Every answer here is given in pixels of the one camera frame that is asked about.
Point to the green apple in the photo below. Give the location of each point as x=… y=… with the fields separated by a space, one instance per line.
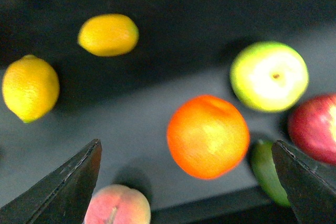
x=269 y=76

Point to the orange near green apple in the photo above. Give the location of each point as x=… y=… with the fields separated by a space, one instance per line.
x=207 y=137

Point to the yellow mango-like fruit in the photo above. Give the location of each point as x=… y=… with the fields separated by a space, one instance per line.
x=108 y=35

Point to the peach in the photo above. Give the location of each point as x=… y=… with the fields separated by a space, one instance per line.
x=118 y=204

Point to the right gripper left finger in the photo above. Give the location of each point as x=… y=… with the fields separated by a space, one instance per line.
x=63 y=195

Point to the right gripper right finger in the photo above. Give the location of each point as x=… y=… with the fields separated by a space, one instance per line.
x=309 y=184

